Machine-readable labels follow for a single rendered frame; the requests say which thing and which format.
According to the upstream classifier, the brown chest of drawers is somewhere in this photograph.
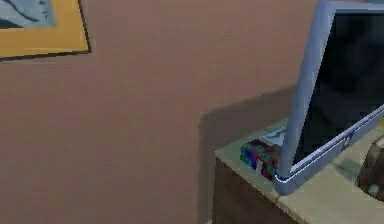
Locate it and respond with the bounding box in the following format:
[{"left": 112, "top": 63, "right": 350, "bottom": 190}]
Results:
[{"left": 212, "top": 117, "right": 384, "bottom": 224}]

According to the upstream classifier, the multicoloured box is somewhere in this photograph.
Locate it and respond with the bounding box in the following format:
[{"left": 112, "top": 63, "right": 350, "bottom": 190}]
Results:
[{"left": 239, "top": 138, "right": 282, "bottom": 182}]

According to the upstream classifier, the grey television set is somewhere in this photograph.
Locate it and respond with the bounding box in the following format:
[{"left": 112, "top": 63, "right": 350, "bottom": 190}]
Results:
[{"left": 273, "top": 0, "right": 384, "bottom": 197}]

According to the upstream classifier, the brown round object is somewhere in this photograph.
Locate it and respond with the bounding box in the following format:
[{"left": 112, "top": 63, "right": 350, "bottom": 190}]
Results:
[{"left": 355, "top": 134, "right": 384, "bottom": 202}]

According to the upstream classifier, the yellow framed wall picture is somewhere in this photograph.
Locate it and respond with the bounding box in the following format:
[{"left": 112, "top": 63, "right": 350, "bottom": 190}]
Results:
[{"left": 0, "top": 0, "right": 92, "bottom": 62}]

